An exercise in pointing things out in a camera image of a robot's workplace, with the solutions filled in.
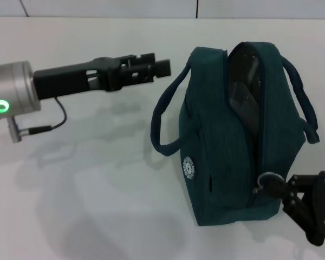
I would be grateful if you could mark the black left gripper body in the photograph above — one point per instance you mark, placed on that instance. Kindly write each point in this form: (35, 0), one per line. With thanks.
(70, 78)

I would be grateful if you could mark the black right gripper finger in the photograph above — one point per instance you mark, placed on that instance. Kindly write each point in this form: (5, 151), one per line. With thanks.
(296, 205)
(284, 185)

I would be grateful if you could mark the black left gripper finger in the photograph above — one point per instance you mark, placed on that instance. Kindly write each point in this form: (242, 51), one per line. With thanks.
(136, 60)
(146, 73)

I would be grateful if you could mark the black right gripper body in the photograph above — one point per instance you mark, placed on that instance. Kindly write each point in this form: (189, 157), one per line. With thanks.
(323, 208)

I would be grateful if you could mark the dark teal insulated lunch bag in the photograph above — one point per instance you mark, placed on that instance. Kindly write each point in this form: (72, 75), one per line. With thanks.
(219, 162)

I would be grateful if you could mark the clear plastic container blue rim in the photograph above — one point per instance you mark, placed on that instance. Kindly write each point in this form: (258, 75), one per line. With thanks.
(243, 92)

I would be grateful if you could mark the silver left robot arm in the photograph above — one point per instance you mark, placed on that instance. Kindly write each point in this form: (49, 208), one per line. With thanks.
(8, 92)

